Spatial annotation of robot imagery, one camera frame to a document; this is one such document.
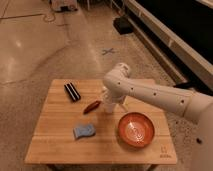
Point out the white ceramic cup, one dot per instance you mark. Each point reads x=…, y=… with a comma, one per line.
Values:
x=109, y=107

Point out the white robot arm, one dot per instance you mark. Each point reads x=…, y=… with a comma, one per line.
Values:
x=193, y=106

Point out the red-brown chili pepper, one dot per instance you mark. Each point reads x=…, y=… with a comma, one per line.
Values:
x=92, y=106

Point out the black rectangular box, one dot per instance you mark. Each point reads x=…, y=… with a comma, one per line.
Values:
x=72, y=91

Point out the blue sponge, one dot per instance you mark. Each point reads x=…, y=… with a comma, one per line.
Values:
x=86, y=130

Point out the wooden table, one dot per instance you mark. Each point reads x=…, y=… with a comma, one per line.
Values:
x=53, y=140

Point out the orange ribbed bowl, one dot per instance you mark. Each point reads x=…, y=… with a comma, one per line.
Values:
x=136, y=129

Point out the black bag on floor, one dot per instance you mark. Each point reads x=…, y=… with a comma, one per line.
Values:
x=122, y=25

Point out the grey equipment on floor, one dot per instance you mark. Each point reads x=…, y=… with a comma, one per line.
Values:
x=57, y=5

